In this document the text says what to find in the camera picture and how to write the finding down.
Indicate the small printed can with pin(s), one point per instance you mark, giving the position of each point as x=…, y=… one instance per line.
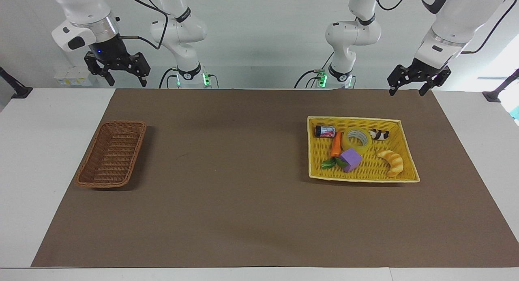
x=325, y=131

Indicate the brown wicker basket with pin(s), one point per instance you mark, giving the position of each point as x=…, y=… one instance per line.
x=111, y=155

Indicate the purple cube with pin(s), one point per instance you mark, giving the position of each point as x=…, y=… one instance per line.
x=351, y=159

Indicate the toy croissant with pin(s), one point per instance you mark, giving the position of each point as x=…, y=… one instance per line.
x=394, y=161

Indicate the yellow woven basket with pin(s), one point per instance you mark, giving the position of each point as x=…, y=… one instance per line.
x=369, y=169

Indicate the orange toy carrot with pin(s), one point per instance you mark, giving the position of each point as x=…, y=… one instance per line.
x=336, y=145

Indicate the black stand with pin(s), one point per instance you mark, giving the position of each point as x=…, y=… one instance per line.
x=496, y=92
x=16, y=88

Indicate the clear tape roll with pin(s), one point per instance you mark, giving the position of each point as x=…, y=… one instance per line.
x=348, y=142

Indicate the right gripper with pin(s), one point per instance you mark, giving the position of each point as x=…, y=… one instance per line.
x=107, y=50

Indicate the black and white toy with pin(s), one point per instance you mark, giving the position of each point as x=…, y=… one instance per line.
x=379, y=134

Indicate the white wall box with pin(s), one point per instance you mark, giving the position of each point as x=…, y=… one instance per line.
x=73, y=79

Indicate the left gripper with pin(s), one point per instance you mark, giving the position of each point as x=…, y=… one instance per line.
x=427, y=70

